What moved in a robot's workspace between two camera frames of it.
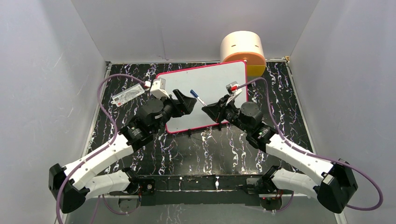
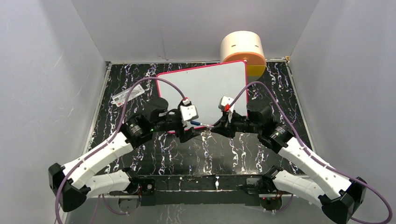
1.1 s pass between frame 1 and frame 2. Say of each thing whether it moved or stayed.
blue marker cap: moved
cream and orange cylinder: stayed
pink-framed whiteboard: stayed
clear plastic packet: stayed
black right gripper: moved
